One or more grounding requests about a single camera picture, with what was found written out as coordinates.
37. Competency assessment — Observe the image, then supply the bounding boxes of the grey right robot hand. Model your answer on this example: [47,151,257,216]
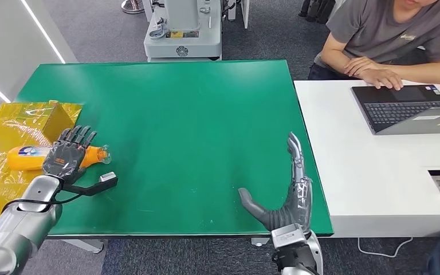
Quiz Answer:
[238,131,314,233]

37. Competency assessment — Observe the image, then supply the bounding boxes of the person's left hand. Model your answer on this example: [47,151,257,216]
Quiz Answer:
[343,57,381,77]

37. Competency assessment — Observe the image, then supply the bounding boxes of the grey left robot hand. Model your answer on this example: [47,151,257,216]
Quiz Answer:
[42,125,97,186]

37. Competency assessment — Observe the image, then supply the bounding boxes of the person's right hand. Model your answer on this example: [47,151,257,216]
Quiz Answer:
[360,69,404,91]

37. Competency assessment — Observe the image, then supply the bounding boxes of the orange bottle with clear cap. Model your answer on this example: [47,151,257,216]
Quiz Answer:
[6,144,112,171]

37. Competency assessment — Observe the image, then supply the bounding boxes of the dark grey laptop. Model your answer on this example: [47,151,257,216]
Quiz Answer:
[351,84,440,136]

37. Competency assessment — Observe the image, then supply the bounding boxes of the person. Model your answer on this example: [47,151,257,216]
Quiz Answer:
[307,0,440,91]

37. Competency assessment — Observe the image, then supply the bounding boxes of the yellow taped cardboard box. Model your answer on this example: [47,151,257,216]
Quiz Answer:
[0,100,83,238]

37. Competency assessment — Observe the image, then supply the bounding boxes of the white machine base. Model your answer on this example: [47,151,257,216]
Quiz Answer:
[143,0,223,61]

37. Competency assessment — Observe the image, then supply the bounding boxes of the chrome round stand base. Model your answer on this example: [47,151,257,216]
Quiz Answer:
[120,0,146,15]

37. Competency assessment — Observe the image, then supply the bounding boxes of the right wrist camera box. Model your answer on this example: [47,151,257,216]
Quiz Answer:
[270,223,308,252]

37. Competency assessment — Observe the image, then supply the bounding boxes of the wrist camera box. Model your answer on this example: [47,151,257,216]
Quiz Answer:
[270,223,308,252]
[62,171,119,197]

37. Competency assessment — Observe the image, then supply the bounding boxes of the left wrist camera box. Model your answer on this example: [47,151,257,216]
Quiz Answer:
[62,171,119,197]

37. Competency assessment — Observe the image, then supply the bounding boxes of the black left camera cable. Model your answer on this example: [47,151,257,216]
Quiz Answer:
[1,191,84,213]

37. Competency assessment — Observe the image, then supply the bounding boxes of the white floor cable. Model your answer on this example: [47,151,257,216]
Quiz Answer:
[357,237,414,259]

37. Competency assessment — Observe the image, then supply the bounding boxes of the white frame post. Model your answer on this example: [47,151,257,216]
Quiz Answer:
[226,0,250,30]

